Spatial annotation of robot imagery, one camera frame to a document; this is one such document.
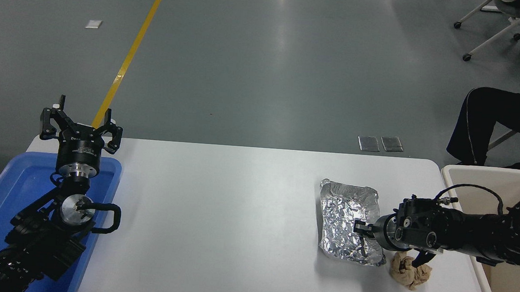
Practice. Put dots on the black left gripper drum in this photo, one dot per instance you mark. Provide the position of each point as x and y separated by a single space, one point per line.
80 148

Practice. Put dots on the large pale bin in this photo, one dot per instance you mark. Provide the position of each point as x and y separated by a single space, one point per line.
506 291

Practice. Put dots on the white wheeled chair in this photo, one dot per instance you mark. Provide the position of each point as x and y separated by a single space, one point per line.
496 37

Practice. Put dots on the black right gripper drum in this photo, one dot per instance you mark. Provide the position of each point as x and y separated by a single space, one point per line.
378 231

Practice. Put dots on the crumpled tan paper ball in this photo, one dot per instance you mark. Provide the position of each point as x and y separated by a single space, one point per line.
409 275

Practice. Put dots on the foil tray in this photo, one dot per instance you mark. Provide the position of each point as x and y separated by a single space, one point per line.
342 207

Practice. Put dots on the silver floor plate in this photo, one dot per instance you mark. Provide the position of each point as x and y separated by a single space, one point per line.
392 144
368 143

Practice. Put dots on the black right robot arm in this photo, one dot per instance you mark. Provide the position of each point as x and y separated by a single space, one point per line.
474 229

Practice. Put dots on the blue plastic tray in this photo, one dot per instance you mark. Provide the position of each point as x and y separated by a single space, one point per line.
19 179

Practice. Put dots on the yellow floor tape line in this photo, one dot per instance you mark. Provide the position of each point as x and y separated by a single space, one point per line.
131 50

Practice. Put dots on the seated person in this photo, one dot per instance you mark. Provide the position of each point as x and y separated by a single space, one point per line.
486 111

